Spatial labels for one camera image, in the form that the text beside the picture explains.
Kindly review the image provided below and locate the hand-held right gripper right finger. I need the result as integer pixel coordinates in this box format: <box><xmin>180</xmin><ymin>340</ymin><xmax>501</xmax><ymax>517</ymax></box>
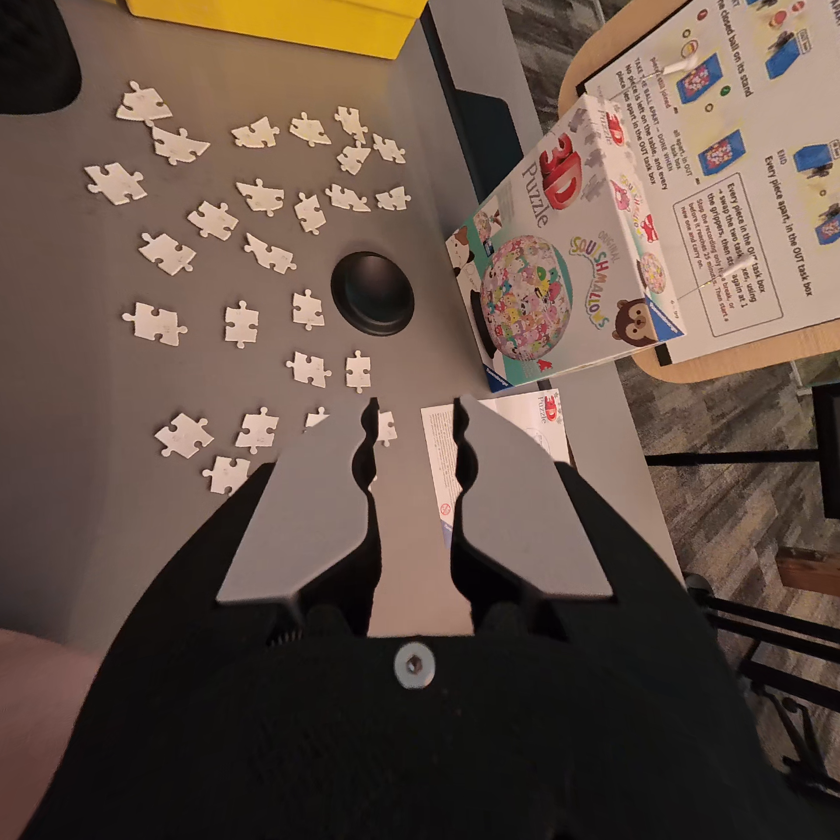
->
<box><xmin>451</xmin><ymin>394</ymin><xmax>614</xmax><ymax>634</ymax></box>

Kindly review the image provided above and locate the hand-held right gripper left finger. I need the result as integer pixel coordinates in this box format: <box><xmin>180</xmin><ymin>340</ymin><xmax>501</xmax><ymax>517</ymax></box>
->
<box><xmin>217</xmin><ymin>397</ymin><xmax>383</xmax><ymax>634</ymax></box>

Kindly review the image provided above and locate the spread of white jigsaw pieces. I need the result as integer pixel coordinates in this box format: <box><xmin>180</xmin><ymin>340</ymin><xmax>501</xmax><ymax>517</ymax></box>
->
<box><xmin>84</xmin><ymin>79</ymin><xmax>412</xmax><ymax>498</ymax></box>

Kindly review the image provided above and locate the yellow plastic bin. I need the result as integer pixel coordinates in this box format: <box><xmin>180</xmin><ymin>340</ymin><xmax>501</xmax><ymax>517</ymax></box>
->
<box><xmin>125</xmin><ymin>0</ymin><xmax>429</xmax><ymax>61</ymax></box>

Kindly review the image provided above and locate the colourful puzzle box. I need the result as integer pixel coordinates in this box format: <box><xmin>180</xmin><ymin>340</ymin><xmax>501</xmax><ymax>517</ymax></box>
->
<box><xmin>445</xmin><ymin>95</ymin><xmax>689</xmax><ymax>393</ymax></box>

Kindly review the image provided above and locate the white printed leaflet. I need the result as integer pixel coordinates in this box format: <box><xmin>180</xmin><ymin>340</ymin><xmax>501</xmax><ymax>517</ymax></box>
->
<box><xmin>419</xmin><ymin>388</ymin><xmax>573</xmax><ymax>532</ymax></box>

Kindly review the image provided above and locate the wooden easel board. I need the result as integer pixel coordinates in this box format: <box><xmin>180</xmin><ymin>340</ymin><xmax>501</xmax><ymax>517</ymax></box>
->
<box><xmin>557</xmin><ymin>0</ymin><xmax>840</xmax><ymax>385</ymax></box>

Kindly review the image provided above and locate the wooden bench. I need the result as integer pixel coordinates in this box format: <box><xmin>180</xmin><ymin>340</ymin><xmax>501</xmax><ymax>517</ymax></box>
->
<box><xmin>775</xmin><ymin>546</ymin><xmax>840</xmax><ymax>599</ymax></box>

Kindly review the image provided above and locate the person's leg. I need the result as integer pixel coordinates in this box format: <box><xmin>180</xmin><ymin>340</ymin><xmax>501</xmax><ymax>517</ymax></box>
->
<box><xmin>0</xmin><ymin>628</ymin><xmax>106</xmax><ymax>840</ymax></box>

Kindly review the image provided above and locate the black quilted pad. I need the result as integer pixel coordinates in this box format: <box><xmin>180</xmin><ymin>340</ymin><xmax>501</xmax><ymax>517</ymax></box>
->
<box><xmin>0</xmin><ymin>0</ymin><xmax>84</xmax><ymax>118</ymax></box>

